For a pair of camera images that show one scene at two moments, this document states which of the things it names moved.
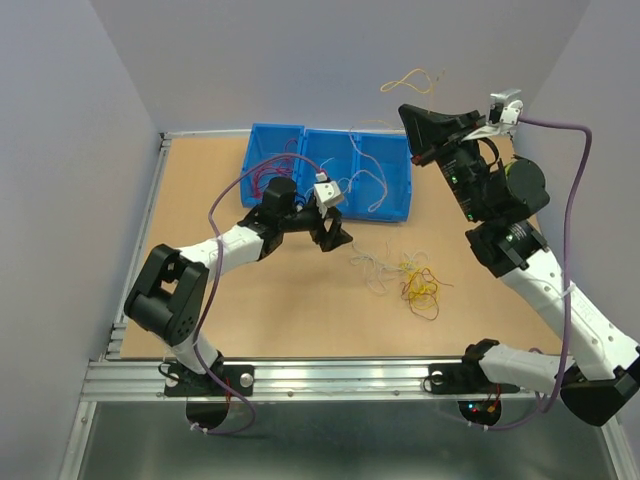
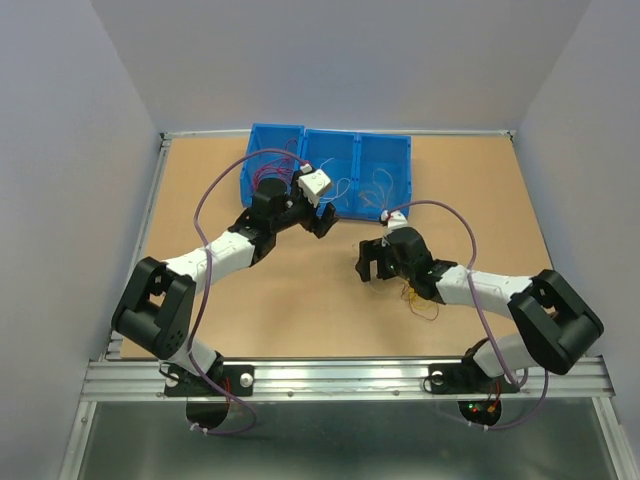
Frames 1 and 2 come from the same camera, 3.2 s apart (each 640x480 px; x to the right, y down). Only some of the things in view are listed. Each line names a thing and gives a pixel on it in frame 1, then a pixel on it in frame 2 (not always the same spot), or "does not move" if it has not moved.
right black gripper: (427, 131) → (370, 250)
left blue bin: (265, 141) does not move
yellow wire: (399, 82) → (384, 181)
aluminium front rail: (285, 380) does not move
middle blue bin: (336, 153) does not move
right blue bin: (382, 177) does not move
